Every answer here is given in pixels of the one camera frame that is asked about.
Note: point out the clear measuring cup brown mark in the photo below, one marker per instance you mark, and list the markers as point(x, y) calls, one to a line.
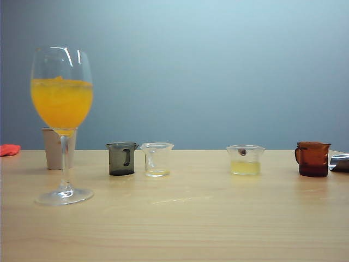
point(245, 167)

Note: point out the smoky grey measuring cup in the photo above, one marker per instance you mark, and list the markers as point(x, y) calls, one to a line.
point(117, 161)

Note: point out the wine glass with orange juice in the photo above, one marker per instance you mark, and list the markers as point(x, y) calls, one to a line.
point(61, 103)

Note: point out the white paper cup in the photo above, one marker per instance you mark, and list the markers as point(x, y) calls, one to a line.
point(51, 152)

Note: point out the amber measuring cup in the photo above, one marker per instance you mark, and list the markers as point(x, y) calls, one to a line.
point(313, 161)

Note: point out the red cloth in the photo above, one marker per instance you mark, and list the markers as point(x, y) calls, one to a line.
point(9, 150)

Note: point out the silver foil bag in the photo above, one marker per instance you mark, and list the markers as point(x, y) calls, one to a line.
point(340, 163)

